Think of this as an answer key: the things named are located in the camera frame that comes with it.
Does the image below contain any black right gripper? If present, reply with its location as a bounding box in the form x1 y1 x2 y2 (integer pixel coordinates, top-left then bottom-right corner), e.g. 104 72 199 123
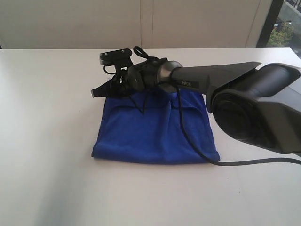
91 60 169 98

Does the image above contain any blue cloth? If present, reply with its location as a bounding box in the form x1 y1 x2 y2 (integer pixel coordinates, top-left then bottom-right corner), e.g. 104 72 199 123
91 89 220 165

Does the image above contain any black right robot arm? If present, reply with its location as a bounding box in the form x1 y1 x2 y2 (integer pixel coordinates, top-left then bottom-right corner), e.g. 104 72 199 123
91 58 301 154

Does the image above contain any green tree outside window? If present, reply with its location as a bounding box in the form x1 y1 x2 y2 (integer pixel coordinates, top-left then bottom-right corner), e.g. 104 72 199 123
267 22 293 47

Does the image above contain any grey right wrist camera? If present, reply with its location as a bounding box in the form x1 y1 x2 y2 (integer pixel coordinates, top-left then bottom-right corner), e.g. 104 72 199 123
99 48 133 75

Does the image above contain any black window frame post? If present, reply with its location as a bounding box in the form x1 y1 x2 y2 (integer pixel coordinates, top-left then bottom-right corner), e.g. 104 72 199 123
256 0 284 48

